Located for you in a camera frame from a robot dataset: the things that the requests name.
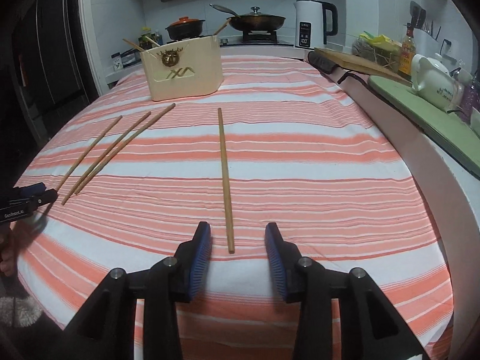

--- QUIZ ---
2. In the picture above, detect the chopstick in holder left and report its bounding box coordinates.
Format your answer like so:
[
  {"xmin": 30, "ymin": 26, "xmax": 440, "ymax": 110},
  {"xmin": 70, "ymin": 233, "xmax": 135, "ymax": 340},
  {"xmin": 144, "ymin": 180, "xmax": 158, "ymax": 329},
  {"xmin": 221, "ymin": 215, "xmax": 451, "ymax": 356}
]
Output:
[{"xmin": 122, "ymin": 38, "xmax": 146, "ymax": 53}]

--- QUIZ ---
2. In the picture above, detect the left hand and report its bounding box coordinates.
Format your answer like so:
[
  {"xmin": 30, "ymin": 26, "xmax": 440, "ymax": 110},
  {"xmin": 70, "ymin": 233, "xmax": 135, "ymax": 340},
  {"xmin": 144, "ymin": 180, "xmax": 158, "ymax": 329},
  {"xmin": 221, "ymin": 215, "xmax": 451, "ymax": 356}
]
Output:
[{"xmin": 1, "ymin": 223, "xmax": 22, "ymax": 277}]

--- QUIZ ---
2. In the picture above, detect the wooden cutting board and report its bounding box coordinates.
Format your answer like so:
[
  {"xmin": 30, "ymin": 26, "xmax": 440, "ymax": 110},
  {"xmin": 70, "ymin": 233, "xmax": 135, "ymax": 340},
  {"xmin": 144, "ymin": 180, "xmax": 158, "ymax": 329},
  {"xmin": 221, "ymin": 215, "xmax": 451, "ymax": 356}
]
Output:
[{"xmin": 313, "ymin": 48, "xmax": 411, "ymax": 86}]

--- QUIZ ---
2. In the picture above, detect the white teapot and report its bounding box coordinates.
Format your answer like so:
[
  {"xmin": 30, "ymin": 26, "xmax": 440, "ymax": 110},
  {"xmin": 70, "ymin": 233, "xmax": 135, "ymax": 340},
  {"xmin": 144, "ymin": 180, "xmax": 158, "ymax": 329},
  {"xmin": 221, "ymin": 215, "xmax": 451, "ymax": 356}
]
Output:
[{"xmin": 411, "ymin": 54, "xmax": 464, "ymax": 111}]

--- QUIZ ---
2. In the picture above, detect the gas stove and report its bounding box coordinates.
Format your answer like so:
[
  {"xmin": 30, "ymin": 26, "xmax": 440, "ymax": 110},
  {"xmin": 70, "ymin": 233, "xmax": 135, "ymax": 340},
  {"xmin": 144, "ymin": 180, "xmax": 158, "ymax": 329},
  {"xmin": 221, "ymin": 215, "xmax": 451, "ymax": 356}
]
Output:
[{"xmin": 217, "ymin": 31, "xmax": 293, "ymax": 47}]

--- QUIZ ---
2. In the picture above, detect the chopstick in holder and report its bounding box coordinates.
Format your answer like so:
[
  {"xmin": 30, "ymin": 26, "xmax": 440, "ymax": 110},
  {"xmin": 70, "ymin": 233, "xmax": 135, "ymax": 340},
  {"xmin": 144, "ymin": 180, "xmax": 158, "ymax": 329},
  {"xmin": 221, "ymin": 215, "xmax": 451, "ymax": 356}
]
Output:
[
  {"xmin": 122, "ymin": 38, "xmax": 146, "ymax": 53},
  {"xmin": 213, "ymin": 18, "xmax": 231, "ymax": 36}
]

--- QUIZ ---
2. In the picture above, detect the white electric kettle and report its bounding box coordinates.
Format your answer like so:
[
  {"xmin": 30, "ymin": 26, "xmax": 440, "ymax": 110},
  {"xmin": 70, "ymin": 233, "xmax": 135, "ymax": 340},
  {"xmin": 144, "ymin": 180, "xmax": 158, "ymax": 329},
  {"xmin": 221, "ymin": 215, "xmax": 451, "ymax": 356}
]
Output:
[{"xmin": 294, "ymin": 0, "xmax": 338, "ymax": 49}]

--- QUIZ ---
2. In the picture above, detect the chopstick in holder right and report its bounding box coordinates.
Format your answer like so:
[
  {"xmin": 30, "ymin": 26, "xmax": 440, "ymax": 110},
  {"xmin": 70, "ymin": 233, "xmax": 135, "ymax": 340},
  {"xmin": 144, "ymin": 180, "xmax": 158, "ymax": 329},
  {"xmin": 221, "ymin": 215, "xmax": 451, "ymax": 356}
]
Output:
[{"xmin": 213, "ymin": 18, "xmax": 231, "ymax": 36}]

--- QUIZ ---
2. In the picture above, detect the black pot orange lid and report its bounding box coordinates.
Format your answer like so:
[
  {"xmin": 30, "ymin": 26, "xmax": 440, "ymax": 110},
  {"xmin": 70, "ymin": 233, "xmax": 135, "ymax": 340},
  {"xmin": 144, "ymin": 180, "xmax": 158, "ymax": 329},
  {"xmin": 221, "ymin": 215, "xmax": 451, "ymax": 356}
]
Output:
[{"xmin": 166, "ymin": 16, "xmax": 204, "ymax": 41}]

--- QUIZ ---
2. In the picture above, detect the green mat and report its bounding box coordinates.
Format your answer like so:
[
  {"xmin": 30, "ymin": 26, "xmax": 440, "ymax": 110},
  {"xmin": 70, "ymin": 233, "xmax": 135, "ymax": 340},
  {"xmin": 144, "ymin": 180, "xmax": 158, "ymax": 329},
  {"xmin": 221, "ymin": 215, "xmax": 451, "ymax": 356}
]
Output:
[{"xmin": 368, "ymin": 76, "xmax": 480, "ymax": 179}]

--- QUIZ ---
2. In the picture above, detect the black wok with lid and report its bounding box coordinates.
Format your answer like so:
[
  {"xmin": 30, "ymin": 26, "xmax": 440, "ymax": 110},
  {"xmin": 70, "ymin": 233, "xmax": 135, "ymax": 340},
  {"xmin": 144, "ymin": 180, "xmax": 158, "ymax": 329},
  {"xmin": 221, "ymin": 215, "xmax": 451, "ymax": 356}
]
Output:
[{"xmin": 210, "ymin": 4, "xmax": 286, "ymax": 33}]

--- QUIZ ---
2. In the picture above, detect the beige utensil holder box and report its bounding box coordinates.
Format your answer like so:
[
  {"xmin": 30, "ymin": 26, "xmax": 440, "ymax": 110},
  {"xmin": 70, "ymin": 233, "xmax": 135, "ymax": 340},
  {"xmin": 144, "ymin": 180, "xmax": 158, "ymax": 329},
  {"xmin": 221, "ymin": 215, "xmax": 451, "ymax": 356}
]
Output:
[{"xmin": 141, "ymin": 36, "xmax": 224, "ymax": 102}]

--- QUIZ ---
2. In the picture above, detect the seasoning bottle rack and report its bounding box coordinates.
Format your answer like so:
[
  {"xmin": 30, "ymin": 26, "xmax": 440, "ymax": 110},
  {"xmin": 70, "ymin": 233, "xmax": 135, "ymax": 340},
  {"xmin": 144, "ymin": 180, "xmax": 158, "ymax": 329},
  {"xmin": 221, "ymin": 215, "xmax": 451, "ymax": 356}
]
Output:
[{"xmin": 111, "ymin": 27, "xmax": 163, "ymax": 72}]

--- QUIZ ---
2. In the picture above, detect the striped orange white tablecloth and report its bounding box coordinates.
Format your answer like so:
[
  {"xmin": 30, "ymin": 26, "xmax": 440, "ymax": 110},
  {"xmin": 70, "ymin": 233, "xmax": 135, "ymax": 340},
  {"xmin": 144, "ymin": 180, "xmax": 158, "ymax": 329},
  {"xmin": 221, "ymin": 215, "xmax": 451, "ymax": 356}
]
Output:
[{"xmin": 16, "ymin": 55, "xmax": 453, "ymax": 359}]

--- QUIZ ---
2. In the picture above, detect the wooden chopstick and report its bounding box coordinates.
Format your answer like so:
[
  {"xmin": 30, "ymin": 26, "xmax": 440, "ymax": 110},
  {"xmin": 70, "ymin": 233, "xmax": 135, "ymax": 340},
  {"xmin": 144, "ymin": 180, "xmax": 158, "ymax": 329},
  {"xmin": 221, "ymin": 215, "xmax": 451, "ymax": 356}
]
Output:
[
  {"xmin": 217, "ymin": 107, "xmax": 235, "ymax": 254},
  {"xmin": 61, "ymin": 110, "xmax": 152, "ymax": 207},
  {"xmin": 74, "ymin": 102, "xmax": 177, "ymax": 196},
  {"xmin": 55, "ymin": 115, "xmax": 123, "ymax": 192}
]

